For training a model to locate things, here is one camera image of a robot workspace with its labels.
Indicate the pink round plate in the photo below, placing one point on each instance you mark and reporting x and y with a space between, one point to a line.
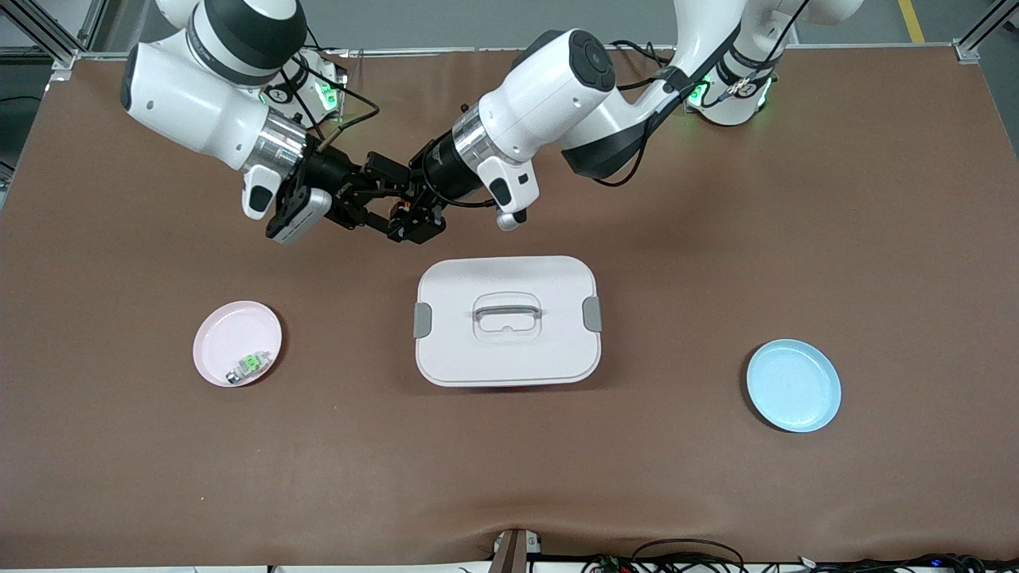
231 334

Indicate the white lidded pink storage box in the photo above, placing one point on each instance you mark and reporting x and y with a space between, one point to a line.
509 350

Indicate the brown table mat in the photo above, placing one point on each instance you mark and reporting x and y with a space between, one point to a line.
509 477

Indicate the front camera mount post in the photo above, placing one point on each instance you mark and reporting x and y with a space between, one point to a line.
511 553

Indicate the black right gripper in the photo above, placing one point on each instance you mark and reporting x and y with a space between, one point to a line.
328 170

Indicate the aluminium frame profile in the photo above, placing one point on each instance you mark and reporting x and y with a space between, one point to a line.
967 49
68 54

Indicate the light blue round plate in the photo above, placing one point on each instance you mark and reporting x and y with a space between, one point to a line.
796 390

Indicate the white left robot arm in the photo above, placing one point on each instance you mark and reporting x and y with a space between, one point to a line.
557 87

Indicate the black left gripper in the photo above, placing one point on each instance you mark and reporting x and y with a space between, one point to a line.
440 169

